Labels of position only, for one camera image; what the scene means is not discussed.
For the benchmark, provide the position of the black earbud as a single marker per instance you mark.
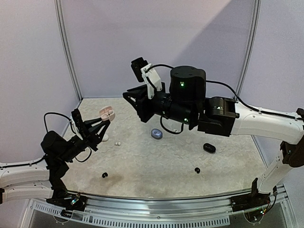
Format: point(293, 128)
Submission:
point(104, 175)
point(197, 170)

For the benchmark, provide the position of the left aluminium corner post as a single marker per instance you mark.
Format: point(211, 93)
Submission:
point(66, 49)

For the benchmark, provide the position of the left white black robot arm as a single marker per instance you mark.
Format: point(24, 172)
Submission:
point(41, 178)

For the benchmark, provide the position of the white oblong charging case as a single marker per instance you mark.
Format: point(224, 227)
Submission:
point(105, 138)

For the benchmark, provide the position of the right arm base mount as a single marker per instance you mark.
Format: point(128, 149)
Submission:
point(250, 200)

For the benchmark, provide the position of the black earbud left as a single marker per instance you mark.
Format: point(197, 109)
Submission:
point(104, 175)

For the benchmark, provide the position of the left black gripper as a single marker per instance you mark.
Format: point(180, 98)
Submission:
point(89, 137)

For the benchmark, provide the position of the right aluminium corner post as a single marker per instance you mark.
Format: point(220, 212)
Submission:
point(250, 45)

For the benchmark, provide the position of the aluminium front rail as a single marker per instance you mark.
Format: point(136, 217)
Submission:
point(214, 211)

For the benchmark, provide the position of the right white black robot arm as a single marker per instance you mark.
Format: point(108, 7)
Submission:
point(186, 103)

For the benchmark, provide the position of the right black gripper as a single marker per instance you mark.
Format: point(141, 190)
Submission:
point(145, 104)

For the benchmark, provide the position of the blue earbud charging case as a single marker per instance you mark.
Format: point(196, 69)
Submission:
point(156, 133)

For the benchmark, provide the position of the black earbud right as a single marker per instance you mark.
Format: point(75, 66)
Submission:
point(197, 170)

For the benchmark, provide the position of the aluminium corner post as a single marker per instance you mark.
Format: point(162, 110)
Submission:
point(66, 49)
point(250, 45)

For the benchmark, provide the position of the black earbud charging case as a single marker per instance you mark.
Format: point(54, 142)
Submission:
point(209, 148)

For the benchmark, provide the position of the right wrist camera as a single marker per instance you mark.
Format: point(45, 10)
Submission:
point(145, 72)

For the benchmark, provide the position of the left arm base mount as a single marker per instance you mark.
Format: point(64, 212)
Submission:
point(68, 201)

